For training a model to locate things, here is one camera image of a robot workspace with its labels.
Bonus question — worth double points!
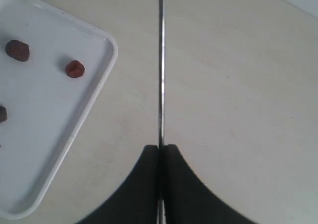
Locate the thin metal skewer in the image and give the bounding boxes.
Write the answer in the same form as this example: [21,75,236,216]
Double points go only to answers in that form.
[158,0,165,224]

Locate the dark red date fruit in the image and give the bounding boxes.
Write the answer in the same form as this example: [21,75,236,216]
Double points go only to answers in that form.
[0,106,7,123]
[5,40,30,62]

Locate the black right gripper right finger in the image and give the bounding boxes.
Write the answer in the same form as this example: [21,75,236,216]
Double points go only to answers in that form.
[162,145,254,224]

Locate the white rectangular plastic tray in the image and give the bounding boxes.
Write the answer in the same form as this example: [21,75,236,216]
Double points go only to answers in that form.
[0,0,118,220]

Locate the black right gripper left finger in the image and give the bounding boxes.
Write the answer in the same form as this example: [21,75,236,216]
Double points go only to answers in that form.
[79,145,159,224]

